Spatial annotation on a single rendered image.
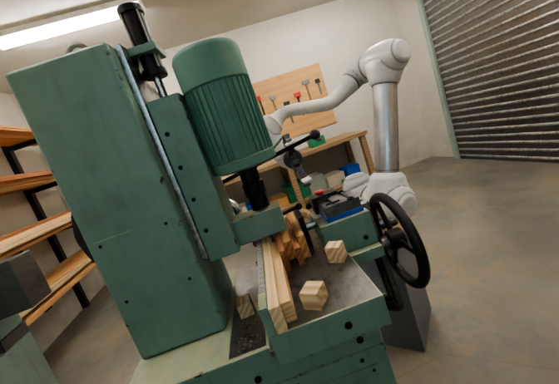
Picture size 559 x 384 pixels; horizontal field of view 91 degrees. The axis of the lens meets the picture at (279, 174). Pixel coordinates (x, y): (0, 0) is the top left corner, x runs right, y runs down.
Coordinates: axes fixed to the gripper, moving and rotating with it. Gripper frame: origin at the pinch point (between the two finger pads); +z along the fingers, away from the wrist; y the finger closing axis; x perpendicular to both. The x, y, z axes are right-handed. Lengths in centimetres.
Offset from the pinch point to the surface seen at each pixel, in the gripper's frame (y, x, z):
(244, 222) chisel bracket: -6.0, -21.8, 17.5
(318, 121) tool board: -1, 85, -319
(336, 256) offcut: -18.4, -4.5, 31.4
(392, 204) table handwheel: -17.9, 16.0, 19.9
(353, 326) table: -24, -8, 46
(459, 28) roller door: 32, 263, -234
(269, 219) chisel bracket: -8.0, -15.6, 17.5
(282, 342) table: -20, -20, 46
